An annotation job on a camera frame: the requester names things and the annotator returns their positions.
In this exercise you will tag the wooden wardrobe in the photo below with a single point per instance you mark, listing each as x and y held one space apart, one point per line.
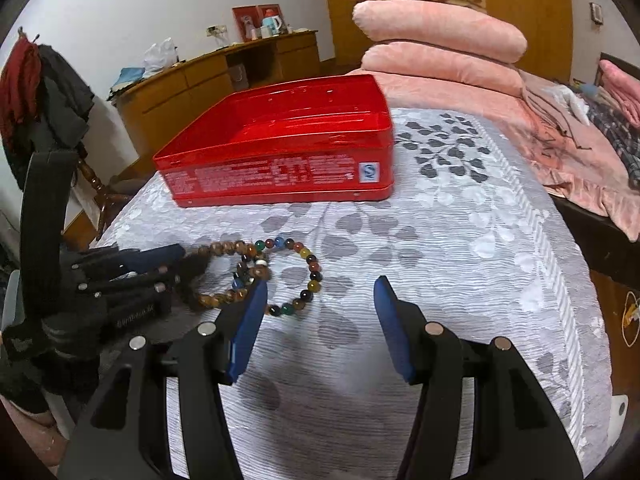
535 36

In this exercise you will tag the coat rack with clothes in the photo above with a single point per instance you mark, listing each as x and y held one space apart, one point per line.
45 107

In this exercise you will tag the red tin box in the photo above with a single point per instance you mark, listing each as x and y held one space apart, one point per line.
326 139

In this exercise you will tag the lower pink folded quilt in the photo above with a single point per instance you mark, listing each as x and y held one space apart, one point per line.
421 60

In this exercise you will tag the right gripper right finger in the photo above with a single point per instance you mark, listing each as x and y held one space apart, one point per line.
516 432

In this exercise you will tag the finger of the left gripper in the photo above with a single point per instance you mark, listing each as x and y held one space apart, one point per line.
130 282
112 262

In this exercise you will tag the plaid folded clothes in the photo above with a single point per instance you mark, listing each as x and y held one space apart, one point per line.
623 136

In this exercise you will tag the wall switch panel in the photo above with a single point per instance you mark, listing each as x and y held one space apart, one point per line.
596 13

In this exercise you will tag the blue folded cloth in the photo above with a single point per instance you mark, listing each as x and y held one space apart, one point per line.
126 78

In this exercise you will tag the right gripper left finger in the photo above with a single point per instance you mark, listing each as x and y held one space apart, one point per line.
123 432

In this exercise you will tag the pink folded clothes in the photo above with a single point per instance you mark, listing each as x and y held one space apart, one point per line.
624 88

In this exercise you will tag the white plastic bag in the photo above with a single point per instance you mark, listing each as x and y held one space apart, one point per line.
160 57

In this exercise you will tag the wooden sideboard cabinet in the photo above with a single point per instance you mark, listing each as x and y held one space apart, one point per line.
157 109

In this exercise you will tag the red picture frame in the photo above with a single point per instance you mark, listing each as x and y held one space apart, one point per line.
249 20

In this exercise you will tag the light blue kettle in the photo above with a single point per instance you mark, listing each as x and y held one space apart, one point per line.
271 25

